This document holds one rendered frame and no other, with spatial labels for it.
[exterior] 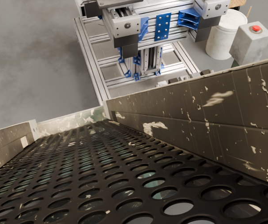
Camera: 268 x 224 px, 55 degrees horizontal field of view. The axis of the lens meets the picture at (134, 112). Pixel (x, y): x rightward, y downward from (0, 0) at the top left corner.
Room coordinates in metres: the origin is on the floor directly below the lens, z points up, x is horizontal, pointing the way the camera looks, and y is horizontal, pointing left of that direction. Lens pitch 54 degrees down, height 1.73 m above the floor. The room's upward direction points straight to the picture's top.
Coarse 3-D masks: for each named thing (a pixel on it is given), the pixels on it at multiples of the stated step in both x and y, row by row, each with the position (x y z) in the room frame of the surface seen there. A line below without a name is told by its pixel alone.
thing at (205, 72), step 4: (196, 72) 0.96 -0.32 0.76; (200, 72) 0.99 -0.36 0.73; (204, 72) 0.96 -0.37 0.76; (208, 72) 0.96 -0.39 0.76; (180, 76) 0.93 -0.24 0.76; (184, 76) 0.93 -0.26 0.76; (188, 76) 0.93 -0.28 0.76; (192, 76) 0.93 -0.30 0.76; (196, 76) 0.93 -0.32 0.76; (168, 80) 0.91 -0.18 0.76; (172, 80) 0.90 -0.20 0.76; (176, 80) 0.90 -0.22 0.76; (180, 80) 0.91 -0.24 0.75; (160, 84) 0.87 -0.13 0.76; (164, 84) 0.87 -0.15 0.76
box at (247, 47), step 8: (248, 24) 1.13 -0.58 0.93; (256, 24) 1.13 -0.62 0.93; (240, 32) 1.10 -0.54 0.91; (248, 32) 1.07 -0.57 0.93; (264, 32) 1.07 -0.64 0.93; (240, 40) 1.08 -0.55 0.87; (248, 40) 1.03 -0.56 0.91; (256, 40) 1.02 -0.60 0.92; (264, 40) 1.04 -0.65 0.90; (232, 48) 1.11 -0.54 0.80; (240, 48) 1.06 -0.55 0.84; (248, 48) 1.02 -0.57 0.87; (256, 48) 1.03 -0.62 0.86; (264, 48) 1.05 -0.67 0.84; (232, 56) 1.09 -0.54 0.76; (240, 56) 1.04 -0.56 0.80; (248, 56) 1.02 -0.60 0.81; (256, 56) 1.04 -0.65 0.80; (240, 64) 1.02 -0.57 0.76
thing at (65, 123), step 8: (88, 112) 0.60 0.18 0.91; (96, 112) 0.60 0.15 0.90; (104, 112) 0.60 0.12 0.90; (56, 120) 0.56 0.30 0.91; (64, 120) 0.56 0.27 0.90; (72, 120) 0.56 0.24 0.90; (80, 120) 0.57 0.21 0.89; (88, 120) 0.57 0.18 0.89; (96, 120) 0.57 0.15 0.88; (40, 128) 0.53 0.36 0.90; (48, 128) 0.53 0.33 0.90; (56, 128) 0.53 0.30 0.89; (64, 128) 0.54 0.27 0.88
